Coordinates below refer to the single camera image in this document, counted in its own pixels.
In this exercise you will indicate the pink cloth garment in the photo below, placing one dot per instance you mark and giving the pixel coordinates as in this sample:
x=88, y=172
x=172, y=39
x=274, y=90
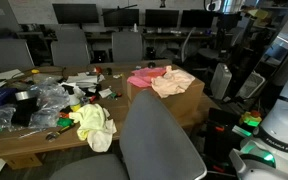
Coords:
x=142, y=77

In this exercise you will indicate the peach cloth garment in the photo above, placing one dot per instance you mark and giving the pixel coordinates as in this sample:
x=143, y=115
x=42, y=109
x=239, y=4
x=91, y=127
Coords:
x=172, y=82

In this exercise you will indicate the large cardboard box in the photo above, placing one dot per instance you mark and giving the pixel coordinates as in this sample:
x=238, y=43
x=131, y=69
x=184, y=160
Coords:
x=180, y=105

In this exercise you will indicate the grey chair across table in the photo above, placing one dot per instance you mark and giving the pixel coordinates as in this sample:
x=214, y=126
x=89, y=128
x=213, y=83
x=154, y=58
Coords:
x=127, y=47
x=70, y=54

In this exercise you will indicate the grey office chair near robot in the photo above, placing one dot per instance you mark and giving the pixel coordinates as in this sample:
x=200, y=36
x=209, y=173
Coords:
x=154, y=147

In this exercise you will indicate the grey chair far left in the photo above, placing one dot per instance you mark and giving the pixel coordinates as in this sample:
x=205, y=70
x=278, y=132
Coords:
x=14, y=54

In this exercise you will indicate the yellow and white cloth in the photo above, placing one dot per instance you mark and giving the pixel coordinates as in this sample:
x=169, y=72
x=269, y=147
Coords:
x=96, y=127

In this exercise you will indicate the stack of white papers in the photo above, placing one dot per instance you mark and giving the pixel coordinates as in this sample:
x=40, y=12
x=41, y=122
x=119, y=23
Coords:
x=83, y=80

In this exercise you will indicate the white spray bottle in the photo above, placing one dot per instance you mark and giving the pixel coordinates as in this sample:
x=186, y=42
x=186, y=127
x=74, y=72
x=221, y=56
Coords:
x=74, y=103

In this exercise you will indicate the black computer monitor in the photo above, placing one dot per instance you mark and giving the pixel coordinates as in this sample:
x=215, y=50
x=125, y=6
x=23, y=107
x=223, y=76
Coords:
x=120, y=18
x=161, y=18
x=76, y=13
x=197, y=18

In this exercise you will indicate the white space heater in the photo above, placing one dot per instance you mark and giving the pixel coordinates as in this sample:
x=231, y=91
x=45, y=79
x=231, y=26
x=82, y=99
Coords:
x=220, y=81

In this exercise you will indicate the clear plastic bag pile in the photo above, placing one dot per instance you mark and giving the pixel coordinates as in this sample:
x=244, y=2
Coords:
x=42, y=111

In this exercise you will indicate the silver duct tape roll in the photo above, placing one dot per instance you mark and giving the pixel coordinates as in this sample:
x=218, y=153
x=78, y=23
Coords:
x=24, y=95

